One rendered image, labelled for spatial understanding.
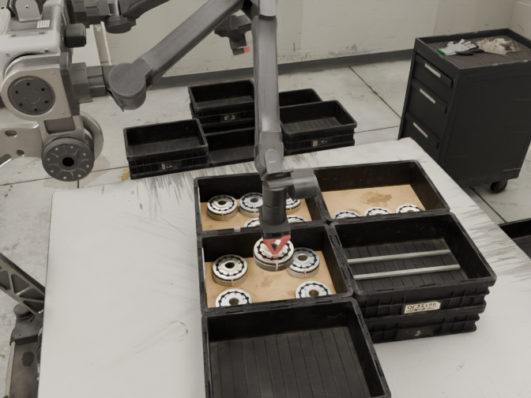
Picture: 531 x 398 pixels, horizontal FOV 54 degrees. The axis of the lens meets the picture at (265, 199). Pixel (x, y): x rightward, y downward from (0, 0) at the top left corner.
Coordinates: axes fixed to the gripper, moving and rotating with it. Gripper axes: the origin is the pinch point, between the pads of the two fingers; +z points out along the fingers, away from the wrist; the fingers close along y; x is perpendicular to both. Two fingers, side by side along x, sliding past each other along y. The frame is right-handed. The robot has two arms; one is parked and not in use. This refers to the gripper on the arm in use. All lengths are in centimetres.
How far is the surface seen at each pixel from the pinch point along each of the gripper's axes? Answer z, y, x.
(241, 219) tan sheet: 23.2, 38.7, 4.6
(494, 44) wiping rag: 18, 162, -148
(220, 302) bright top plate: 20.0, 0.7, 14.4
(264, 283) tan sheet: 22.8, 8.3, 1.1
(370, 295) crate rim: 13.2, -8.5, -24.7
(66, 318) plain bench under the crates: 36, 15, 61
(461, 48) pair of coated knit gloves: 18, 158, -127
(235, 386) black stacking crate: 22.6, -23.9, 12.7
